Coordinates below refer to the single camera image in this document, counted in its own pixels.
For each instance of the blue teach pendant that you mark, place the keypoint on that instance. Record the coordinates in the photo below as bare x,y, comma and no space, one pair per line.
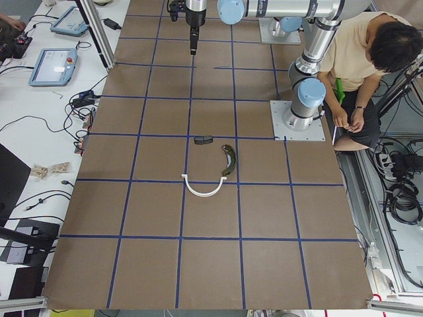
54,67
70,23

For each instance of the black monitor stand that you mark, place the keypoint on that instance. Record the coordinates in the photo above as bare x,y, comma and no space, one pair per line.
32,240

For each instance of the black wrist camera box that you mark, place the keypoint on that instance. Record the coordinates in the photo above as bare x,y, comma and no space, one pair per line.
174,8

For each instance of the seated person beige shirt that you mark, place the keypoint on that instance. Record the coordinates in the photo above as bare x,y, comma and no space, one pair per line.
364,49

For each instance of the aluminium frame post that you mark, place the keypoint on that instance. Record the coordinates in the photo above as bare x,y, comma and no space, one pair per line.
96,30

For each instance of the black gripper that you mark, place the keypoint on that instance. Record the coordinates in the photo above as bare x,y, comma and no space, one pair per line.
193,18

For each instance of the black usb hub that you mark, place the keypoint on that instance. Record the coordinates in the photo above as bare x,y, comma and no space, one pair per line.
85,98

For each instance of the green handled tool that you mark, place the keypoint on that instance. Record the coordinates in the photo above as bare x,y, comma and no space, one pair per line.
339,92

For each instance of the brown grid table mat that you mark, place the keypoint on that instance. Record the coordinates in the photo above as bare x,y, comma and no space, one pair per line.
279,234

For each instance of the far blue teach pendant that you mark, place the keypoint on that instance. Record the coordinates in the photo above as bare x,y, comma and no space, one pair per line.
70,23

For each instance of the white curved plastic bracket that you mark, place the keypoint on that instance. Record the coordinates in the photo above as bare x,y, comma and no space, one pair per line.
203,190

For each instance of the power strip with plugs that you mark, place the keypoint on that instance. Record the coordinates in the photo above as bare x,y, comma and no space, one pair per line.
385,166

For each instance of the olive curved brake shoe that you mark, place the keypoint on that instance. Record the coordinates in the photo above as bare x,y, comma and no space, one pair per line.
231,159

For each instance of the black power adapter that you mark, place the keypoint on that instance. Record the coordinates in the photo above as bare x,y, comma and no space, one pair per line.
112,24

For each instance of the near blue teach pendant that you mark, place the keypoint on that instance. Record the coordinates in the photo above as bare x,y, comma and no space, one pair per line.
54,67

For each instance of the bag of wooden pieces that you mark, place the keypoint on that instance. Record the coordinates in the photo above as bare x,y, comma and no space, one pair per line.
60,168
39,171

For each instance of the black brake pad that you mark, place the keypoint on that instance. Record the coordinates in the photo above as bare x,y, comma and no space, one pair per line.
203,140

